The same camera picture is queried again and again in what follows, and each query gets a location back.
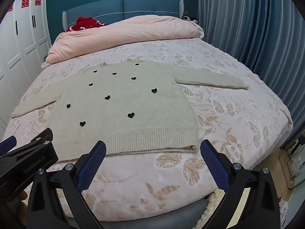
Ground pink butterfly bedspread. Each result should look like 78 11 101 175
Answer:
0 38 293 222

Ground pink duvet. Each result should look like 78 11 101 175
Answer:
42 15 205 69

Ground blue pleated curtain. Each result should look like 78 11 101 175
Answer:
197 0 305 153

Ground grey bed frame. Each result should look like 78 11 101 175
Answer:
63 199 209 229

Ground floral patterned box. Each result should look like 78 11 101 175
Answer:
286 145 305 189

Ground blue upholstered headboard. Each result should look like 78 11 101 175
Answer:
62 0 185 32

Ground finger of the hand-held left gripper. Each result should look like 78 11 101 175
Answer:
0 135 17 154
0 127 53 167

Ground person's left hand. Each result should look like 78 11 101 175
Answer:
14 191 29 210

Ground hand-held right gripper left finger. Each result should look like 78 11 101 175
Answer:
26 140 107 229

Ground white wardrobe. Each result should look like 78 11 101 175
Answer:
0 0 52 129

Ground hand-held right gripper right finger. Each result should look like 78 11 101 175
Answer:
200 139 281 229

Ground red garment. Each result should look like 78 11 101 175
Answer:
66 16 106 32

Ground beige knit sweater black hearts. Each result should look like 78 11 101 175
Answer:
11 58 249 160

